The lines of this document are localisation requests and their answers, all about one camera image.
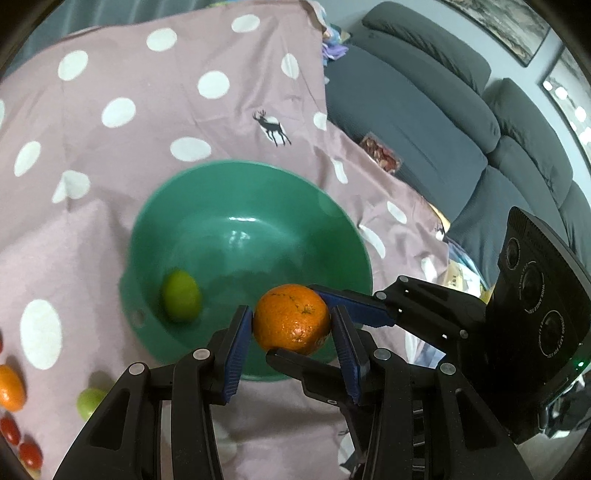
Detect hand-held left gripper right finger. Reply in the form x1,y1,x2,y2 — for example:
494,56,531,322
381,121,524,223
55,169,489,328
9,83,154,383
330,305,539,480

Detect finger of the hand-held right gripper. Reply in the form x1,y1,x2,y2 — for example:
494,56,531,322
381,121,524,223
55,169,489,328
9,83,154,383
265,348,352,411
307,276,490,352

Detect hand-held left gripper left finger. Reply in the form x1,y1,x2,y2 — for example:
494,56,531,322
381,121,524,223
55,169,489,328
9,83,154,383
53,305,254,480

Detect orange mandarin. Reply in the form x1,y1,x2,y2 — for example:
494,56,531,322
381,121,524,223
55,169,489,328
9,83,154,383
254,285,332,355
0,364,26,412

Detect green plastic bowl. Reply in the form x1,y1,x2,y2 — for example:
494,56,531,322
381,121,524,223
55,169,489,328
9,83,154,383
119,159,374,381

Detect green round fruit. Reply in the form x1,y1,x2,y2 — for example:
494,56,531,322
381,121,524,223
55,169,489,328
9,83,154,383
160,270,202,322
77,388,108,422

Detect printed plastic bag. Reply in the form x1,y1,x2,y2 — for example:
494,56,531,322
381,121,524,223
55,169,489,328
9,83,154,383
434,222,495,301

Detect clear snack packet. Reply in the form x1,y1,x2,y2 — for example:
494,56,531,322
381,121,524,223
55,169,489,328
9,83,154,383
359,132,402,175

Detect grey sofa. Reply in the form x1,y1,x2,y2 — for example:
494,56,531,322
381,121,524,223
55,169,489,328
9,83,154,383
323,0,591,296

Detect pink polka-dot blanket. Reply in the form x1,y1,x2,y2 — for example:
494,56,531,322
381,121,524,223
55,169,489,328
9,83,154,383
0,0,451,480

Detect red cherry tomato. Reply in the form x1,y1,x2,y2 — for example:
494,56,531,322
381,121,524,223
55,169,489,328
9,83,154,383
0,413,21,446
18,440,44,469

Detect colourful cloth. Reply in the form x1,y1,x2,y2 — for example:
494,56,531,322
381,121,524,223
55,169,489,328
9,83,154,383
307,0,349,63

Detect framed wall picture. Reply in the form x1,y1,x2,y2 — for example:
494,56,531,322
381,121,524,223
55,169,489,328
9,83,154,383
438,0,550,68
538,46,591,162

